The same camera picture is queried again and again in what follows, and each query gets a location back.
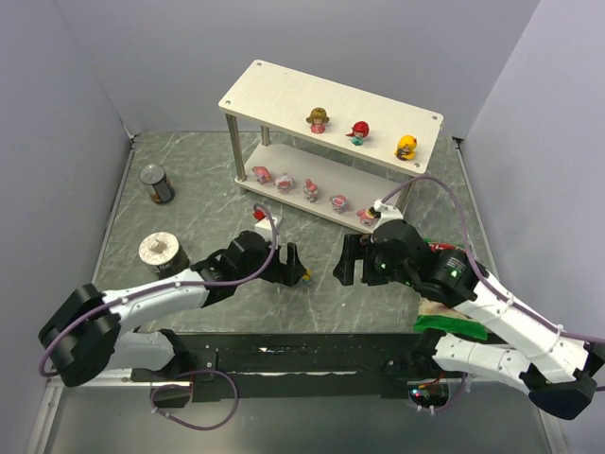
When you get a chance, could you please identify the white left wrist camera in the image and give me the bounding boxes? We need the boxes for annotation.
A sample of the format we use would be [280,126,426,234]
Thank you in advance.
[253,210,283,241]

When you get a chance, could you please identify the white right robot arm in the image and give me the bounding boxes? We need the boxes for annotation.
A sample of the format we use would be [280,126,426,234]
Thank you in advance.
[333,219,604,420]

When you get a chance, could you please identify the pink round toy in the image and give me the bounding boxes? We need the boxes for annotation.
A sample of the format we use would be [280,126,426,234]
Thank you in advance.
[251,166,272,184]

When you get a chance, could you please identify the two-tier white wooden shelf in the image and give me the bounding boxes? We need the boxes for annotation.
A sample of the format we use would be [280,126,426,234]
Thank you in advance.
[218,60,443,232]

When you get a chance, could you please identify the small dark metal can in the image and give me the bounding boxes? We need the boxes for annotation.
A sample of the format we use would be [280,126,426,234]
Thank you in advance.
[139,164,176,204]

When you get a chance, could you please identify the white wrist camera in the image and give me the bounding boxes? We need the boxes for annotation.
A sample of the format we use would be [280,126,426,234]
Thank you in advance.
[368,199,403,230]
[253,210,283,241]

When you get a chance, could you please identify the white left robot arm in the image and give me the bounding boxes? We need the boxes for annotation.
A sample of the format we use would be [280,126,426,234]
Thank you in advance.
[38,231,308,387]

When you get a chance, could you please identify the olive brown pink toy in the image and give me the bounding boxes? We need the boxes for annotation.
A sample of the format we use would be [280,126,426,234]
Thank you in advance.
[305,107,330,134]

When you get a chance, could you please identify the yellow duck burger toy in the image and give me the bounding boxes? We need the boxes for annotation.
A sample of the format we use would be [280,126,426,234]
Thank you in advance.
[394,134,418,161]

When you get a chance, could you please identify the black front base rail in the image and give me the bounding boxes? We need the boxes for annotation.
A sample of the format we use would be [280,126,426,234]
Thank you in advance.
[130,332,521,404]

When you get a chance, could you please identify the small yellow blue toy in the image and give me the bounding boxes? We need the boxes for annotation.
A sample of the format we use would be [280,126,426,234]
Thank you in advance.
[301,270,312,284]

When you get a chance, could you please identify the red cherry toy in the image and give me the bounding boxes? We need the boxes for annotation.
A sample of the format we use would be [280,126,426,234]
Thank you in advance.
[346,121,370,146]

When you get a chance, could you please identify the lower purple cable loop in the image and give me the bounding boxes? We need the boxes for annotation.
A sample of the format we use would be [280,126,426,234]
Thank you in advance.
[149,369,239,430]

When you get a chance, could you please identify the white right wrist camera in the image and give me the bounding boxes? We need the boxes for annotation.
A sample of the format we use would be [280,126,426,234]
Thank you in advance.
[368,199,403,230]

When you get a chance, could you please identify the pink toy with blue bows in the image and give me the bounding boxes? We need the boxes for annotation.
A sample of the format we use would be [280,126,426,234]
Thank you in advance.
[329,195,349,215]

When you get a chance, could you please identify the green cassava chips bag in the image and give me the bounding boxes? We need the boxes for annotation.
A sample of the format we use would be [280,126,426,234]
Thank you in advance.
[413,238,489,341]

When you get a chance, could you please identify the pink white toy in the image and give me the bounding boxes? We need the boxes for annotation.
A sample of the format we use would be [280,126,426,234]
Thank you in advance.
[273,173,295,194]
[303,179,319,203]

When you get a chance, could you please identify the pink toy with green hat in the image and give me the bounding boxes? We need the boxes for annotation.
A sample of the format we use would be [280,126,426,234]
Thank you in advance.
[356,208,378,227]

